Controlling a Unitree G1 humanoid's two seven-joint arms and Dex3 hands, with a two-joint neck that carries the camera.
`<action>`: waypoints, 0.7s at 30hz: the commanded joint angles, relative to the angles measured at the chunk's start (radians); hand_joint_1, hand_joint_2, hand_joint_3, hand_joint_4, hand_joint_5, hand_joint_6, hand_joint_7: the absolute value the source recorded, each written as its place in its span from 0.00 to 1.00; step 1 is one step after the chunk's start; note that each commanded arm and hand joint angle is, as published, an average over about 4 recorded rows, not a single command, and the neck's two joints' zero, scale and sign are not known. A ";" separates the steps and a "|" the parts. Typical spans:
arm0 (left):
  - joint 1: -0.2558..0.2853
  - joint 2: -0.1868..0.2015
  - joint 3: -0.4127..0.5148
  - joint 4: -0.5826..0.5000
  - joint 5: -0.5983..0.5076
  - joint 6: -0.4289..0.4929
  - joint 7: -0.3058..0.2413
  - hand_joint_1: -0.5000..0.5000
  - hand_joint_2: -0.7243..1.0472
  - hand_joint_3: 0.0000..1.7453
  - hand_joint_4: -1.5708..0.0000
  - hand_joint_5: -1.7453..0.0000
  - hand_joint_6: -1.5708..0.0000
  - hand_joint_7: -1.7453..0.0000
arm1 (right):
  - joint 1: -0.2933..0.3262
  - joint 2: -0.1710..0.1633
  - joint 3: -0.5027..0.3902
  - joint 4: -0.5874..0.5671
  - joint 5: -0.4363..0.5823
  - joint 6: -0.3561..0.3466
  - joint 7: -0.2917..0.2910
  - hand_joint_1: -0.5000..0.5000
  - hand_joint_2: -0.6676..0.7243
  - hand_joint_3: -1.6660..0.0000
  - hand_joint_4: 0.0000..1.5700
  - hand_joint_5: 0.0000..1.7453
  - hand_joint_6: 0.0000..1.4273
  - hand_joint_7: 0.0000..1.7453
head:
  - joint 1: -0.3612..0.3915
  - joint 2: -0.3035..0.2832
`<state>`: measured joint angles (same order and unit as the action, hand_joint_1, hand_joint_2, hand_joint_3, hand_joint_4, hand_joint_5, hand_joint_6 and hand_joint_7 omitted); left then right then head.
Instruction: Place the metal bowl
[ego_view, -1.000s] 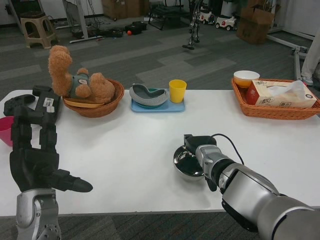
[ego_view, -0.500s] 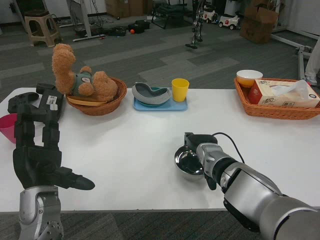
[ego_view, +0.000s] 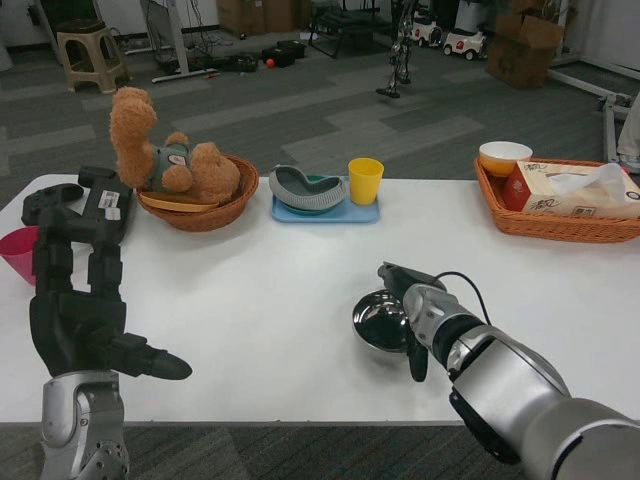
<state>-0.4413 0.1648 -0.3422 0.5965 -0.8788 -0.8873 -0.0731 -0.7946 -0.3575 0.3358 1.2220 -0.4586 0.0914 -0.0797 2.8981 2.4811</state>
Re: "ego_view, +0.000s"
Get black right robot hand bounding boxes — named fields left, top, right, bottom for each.
left=377, top=260, right=447, bottom=384

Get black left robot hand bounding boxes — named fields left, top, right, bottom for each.
left=28, top=209, right=194, bottom=382

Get metal bowl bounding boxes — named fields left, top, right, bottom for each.
left=351, top=289, right=417, bottom=354

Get white orange bowl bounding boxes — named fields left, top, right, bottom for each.
left=478, top=141, right=534, bottom=179

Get light blue tray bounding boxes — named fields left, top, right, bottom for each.
left=271, top=192, right=382, bottom=225

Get pink plastic cup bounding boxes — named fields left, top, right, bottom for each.
left=0, top=225, right=42, bottom=288

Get yellow plastic cup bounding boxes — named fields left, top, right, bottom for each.
left=348, top=157, right=385, bottom=206

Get grey slipper-shaped dish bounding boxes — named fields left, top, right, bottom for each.
left=268, top=166, right=350, bottom=212

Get black labelled device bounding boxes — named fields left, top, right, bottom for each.
left=78, top=166, right=137, bottom=246

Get black game controller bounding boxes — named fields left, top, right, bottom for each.
left=21, top=182, right=87, bottom=226

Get green plate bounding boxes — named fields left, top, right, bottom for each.
left=285, top=174, right=327, bottom=218

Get orange rectangular wicker basket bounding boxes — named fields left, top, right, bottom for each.
left=473, top=157, right=640, bottom=245

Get orange tissue box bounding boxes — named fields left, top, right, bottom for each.
left=502, top=159, right=640, bottom=220

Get orange wooden plate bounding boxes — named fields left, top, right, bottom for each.
left=137, top=192, right=222, bottom=215

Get round wicker basket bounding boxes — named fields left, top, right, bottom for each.
left=134, top=153, right=260, bottom=233

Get brown teddy bear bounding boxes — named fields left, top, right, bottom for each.
left=109, top=86, right=242, bottom=204

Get hanging humanoid robot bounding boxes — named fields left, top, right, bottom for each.
left=375, top=0, right=417, bottom=99

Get white toy car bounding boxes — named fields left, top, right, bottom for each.
left=412, top=4, right=444, bottom=49
left=442, top=27, right=488, bottom=63

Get large open cardboard box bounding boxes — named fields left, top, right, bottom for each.
left=485, top=13, right=566, bottom=91

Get black folding cot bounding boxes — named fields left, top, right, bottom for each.
left=307, top=0, right=401, bottom=61

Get black equipment case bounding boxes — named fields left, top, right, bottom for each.
left=261, top=40, right=307, bottom=69

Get person in light trousers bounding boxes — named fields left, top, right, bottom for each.
left=616, top=94, right=640, bottom=171

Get beige plastic stool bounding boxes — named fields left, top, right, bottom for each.
left=55, top=19, right=132, bottom=94

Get white plant pot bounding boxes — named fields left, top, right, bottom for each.
left=0, top=32, right=15, bottom=74

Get white standing desk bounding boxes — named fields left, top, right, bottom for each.
left=139, top=0, right=222, bottom=84

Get stacked cardboard boxes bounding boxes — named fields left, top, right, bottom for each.
left=217, top=0, right=267, bottom=37

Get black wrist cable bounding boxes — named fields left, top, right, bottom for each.
left=436, top=270, right=490, bottom=326

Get white metal frame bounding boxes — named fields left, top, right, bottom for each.
left=547, top=49, right=640, bottom=162

